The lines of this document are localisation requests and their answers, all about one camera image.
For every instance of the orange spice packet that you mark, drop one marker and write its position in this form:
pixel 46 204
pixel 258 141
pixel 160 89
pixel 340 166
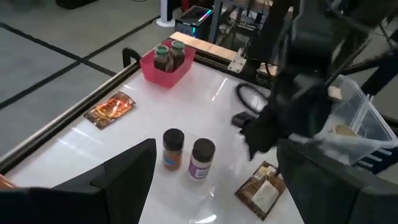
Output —
pixel 112 109

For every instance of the black box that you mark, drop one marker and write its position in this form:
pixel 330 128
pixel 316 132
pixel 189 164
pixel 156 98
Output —
pixel 74 3

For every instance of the orange plastic bin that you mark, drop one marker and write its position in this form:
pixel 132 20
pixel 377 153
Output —
pixel 4 182

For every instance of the purple-label black-lid spice jar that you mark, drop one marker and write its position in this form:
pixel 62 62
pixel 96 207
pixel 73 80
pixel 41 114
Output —
pixel 200 168

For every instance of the black aluminium table frame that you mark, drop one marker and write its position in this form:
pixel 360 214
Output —
pixel 62 124

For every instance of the pink plastic bin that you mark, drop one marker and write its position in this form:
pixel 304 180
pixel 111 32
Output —
pixel 164 77

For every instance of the white tower fan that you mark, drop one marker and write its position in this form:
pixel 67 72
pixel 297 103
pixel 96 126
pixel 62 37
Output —
pixel 166 15

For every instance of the grey metal cart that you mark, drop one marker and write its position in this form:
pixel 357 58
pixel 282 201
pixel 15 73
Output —
pixel 217 18

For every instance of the large clear plastic bin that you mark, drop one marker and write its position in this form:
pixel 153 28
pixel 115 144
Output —
pixel 373 124

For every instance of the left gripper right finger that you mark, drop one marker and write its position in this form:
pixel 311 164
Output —
pixel 342 202

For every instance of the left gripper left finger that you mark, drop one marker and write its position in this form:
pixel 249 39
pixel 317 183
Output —
pixel 93 202

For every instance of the black lit computer tower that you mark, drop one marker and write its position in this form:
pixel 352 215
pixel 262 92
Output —
pixel 192 25

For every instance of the blue-label black-lid spice jar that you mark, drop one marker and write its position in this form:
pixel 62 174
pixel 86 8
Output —
pixel 173 155

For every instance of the brown spice packet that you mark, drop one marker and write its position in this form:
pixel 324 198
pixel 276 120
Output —
pixel 264 196

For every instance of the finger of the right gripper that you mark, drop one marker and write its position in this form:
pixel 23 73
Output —
pixel 243 119
pixel 264 133

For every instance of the green-lid spice jar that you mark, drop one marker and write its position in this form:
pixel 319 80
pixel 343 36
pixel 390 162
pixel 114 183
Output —
pixel 178 57
pixel 161 60

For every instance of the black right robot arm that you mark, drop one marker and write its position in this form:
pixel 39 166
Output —
pixel 311 40

